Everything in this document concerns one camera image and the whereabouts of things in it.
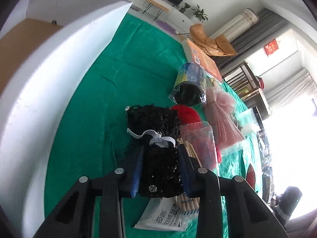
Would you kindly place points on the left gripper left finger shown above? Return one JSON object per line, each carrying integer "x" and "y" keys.
{"x": 73, "y": 216}

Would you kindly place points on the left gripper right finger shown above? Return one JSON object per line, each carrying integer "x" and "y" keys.
{"x": 232, "y": 200}

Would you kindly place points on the white wet wipes pack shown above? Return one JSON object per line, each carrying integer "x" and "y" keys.
{"x": 161, "y": 214}

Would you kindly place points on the black lace fabric item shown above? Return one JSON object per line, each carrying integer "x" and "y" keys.
{"x": 154, "y": 131}

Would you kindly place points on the bag of wooden sticks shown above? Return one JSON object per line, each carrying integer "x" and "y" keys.
{"x": 188, "y": 163}

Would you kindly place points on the pink mesh bath sponge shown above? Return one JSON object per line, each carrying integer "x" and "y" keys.
{"x": 218, "y": 108}

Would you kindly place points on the red yarn ball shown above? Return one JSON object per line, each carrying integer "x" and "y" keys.
{"x": 187, "y": 115}

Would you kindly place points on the dark wooden chair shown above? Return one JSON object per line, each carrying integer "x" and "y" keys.
{"x": 249, "y": 88}

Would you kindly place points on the blue yellow trash bag roll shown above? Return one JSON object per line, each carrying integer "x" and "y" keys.
{"x": 190, "y": 85}

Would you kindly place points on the green satin tablecloth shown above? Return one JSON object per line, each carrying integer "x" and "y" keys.
{"x": 138, "y": 67}

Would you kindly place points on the orange book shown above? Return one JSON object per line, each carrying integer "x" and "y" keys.
{"x": 194, "y": 54}

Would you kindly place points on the orange lounge chair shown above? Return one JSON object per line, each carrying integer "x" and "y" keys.
{"x": 218, "y": 47}

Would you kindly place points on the white cardboard storage box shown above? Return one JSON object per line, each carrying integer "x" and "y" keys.
{"x": 48, "y": 46}

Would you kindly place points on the white standing air conditioner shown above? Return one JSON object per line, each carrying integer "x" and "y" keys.
{"x": 238, "y": 25}

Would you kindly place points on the green potted plant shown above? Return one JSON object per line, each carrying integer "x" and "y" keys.
{"x": 199, "y": 14}

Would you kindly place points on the purple floor mat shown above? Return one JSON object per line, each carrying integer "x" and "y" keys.
{"x": 166, "y": 27}

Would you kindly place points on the small dark potted plant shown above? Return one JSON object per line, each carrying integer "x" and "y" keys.
{"x": 184, "y": 8}

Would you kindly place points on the white tv cabinet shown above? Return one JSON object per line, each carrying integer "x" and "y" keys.
{"x": 175, "y": 18}

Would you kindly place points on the small wooden side table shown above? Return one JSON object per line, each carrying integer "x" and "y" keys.
{"x": 161, "y": 8}

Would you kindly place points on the red wall decoration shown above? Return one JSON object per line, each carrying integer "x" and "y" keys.
{"x": 271, "y": 47}

